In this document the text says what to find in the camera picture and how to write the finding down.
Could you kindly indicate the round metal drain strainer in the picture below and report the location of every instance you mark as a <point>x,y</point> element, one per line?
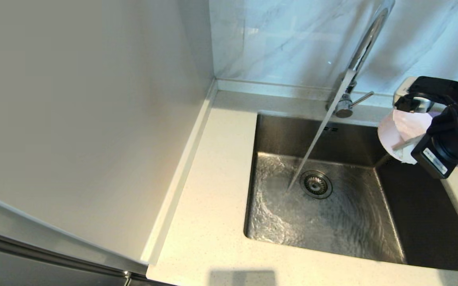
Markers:
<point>316,184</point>

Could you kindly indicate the stainless steel sink basin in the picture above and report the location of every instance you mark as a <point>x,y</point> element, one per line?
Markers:
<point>332,226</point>

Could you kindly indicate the pale pink cup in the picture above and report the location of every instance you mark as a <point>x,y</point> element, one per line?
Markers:
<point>404,127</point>

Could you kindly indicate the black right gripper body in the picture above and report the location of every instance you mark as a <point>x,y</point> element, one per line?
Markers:
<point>447,147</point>

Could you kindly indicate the running tap water stream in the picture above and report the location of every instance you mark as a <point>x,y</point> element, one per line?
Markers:
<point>324,123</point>

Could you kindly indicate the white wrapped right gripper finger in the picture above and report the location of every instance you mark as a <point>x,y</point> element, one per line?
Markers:
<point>410,149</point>

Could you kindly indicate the chrome gooseneck faucet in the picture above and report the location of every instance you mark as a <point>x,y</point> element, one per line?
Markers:
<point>366,43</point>

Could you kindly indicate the stainless steel appliance front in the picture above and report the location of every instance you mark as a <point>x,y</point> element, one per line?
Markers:
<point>34,270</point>

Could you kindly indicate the white tall cabinet side panel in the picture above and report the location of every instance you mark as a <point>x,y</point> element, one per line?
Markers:
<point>94,119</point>

